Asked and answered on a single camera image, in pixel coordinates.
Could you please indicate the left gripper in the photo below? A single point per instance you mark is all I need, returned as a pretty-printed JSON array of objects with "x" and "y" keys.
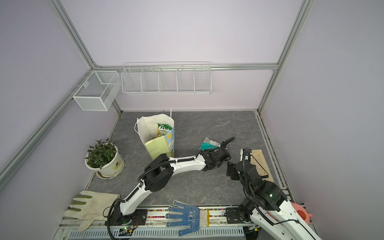
[{"x": 211, "y": 152}]

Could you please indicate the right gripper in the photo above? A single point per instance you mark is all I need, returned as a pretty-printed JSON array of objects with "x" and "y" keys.
[{"x": 232, "y": 168}]

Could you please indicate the teal candy bag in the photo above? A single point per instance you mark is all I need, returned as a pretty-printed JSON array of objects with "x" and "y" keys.
[{"x": 209, "y": 144}]

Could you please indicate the yellow green spring tea bag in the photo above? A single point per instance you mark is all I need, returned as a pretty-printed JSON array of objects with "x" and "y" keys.
[{"x": 163, "y": 129}]

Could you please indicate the white paper bag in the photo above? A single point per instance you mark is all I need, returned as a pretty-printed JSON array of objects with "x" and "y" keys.
[{"x": 146, "y": 128}]

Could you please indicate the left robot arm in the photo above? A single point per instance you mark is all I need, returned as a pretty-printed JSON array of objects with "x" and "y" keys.
[{"x": 157, "y": 175}]

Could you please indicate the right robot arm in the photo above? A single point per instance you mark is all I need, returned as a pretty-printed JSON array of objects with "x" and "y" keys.
[{"x": 266, "y": 205}]

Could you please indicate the cream cloth glove right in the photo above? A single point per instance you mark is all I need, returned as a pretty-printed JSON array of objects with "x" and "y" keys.
[{"x": 259, "y": 161}]

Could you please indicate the blue dotted work glove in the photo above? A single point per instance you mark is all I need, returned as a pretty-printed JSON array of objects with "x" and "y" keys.
[{"x": 187, "y": 218}]

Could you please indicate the pink watering can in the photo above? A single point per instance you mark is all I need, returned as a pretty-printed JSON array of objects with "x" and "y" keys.
[{"x": 302, "y": 212}]

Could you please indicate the potted green plant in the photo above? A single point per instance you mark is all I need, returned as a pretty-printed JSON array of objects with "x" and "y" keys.
[{"x": 104, "y": 159}]

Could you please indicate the white mesh box basket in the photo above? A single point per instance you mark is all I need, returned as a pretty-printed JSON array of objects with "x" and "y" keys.
[{"x": 98, "y": 91}]

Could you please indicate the white green glove left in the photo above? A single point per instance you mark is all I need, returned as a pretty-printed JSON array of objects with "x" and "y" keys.
[{"x": 89, "y": 206}]

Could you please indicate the white wire shelf basket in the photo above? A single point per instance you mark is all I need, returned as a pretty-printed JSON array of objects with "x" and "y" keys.
[{"x": 167, "y": 78}]

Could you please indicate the white slotted cable duct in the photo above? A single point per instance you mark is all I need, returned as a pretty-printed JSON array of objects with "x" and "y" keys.
[{"x": 157, "y": 233}]

